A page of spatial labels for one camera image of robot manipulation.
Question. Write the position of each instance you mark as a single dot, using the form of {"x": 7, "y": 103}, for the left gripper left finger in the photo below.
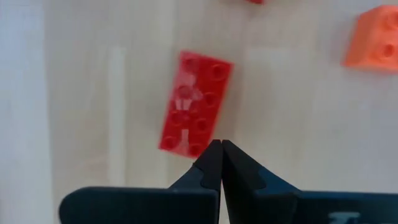
{"x": 174, "y": 205}

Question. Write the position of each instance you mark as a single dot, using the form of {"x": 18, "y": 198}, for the red long block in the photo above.
{"x": 196, "y": 104}

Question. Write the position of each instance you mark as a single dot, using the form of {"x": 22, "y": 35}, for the red small square block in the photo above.
{"x": 255, "y": 1}

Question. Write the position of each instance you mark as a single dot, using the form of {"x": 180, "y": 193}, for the orange small square block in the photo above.
{"x": 373, "y": 39}

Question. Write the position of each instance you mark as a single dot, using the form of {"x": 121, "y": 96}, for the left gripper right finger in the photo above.
{"x": 264, "y": 202}

